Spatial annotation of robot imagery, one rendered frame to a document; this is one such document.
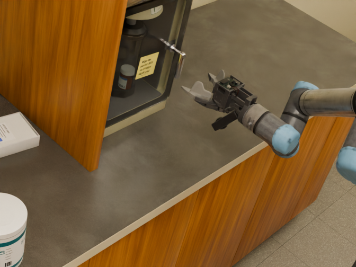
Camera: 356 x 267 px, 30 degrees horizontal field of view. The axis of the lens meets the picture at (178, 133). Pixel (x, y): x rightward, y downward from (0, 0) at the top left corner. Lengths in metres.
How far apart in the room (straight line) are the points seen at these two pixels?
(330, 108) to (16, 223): 0.83
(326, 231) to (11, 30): 1.97
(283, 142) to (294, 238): 1.51
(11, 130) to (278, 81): 1.02
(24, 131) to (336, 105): 0.87
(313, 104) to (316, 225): 1.60
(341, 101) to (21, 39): 0.89
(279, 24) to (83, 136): 1.26
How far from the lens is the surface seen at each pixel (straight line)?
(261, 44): 2.66
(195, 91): 1.89
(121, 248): 1.91
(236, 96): 1.85
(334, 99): 1.74
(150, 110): 2.11
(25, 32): 1.91
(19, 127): 1.95
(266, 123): 1.81
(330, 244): 3.31
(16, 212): 1.56
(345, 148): 1.56
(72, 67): 1.78
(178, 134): 2.08
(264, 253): 3.13
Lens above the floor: 2.24
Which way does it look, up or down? 39 degrees down
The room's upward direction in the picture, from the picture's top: 15 degrees clockwise
